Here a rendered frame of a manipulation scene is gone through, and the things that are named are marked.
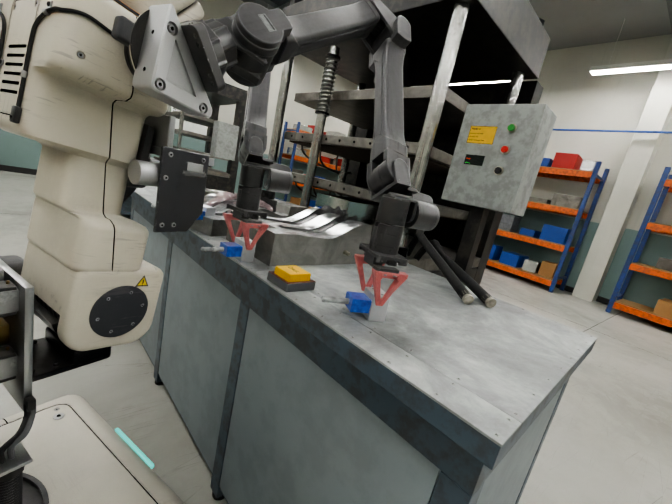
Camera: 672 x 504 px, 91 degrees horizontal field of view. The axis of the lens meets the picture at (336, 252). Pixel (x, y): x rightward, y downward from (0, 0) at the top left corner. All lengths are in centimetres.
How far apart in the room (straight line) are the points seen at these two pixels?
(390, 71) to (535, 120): 77
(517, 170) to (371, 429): 109
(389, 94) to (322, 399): 65
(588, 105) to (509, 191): 644
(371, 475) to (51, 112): 78
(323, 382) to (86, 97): 65
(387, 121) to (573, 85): 739
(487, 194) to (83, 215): 129
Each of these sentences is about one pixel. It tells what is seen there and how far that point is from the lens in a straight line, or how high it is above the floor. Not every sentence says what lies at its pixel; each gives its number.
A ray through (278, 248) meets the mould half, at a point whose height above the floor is 85.
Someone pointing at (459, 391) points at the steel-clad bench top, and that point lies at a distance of 54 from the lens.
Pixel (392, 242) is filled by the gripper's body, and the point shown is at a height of 96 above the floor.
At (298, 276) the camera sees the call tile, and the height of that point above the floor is 83.
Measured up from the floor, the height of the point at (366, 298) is 84.
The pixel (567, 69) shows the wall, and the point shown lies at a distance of 820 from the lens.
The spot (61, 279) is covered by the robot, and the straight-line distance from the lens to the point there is 75.
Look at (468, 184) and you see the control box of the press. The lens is 150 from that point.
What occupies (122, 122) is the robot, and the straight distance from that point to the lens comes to 71.
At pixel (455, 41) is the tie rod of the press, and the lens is 159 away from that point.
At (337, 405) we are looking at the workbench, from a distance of 72.
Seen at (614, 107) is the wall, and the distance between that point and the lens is 771.
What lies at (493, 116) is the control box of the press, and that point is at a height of 142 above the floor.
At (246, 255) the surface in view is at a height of 82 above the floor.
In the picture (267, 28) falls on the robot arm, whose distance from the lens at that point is 65.
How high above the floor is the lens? 105
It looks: 12 degrees down
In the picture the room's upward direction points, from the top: 12 degrees clockwise
